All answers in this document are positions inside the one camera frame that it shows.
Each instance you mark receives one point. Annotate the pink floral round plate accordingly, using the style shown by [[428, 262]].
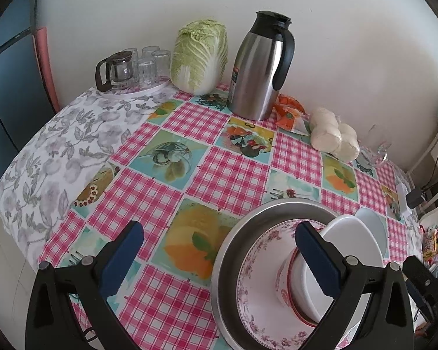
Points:
[[261, 313]]

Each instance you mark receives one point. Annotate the white square bowl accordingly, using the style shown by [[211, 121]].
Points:
[[351, 237]]

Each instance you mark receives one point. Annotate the tall clear glass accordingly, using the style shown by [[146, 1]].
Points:
[[376, 144]]

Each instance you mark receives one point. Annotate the strawberry pattern bowl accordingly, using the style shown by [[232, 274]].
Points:
[[282, 287]]

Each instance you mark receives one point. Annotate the napa cabbage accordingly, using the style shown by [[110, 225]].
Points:
[[199, 57]]

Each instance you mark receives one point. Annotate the clear drinking glass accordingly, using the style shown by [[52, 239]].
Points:
[[147, 72], [163, 62]]

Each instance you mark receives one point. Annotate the stainless steel thermos jug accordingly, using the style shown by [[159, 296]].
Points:
[[261, 66]]

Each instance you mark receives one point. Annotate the white round tray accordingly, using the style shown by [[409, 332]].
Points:
[[138, 90]]

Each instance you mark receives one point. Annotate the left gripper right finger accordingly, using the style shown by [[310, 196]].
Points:
[[386, 322]]

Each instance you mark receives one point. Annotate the grey floral tablecloth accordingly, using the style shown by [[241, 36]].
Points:
[[45, 178]]

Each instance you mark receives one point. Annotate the bag of steamed buns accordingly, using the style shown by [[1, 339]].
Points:
[[329, 135]]

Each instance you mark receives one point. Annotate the colourful snack packets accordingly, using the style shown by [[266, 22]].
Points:
[[430, 245]]

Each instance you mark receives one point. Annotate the light blue bowl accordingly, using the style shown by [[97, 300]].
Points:
[[377, 226]]

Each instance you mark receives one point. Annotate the glass teapot black handle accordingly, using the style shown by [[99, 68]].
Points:
[[115, 72]]

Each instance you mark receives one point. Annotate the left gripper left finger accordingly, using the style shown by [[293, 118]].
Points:
[[51, 320]]

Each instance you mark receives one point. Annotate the stainless steel round pan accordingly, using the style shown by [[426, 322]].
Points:
[[233, 252]]

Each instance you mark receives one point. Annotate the white shelf cabinet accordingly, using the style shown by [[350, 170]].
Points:
[[424, 174]]

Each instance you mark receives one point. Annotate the dark blue refrigerator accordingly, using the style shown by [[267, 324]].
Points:
[[25, 104]]

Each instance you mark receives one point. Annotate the black power adapter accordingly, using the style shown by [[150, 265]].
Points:
[[415, 198]]

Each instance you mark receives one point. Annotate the orange snack packet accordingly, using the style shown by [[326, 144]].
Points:
[[291, 115]]

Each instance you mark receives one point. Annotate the pink checkered tablecloth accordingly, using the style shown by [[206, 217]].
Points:
[[188, 173]]

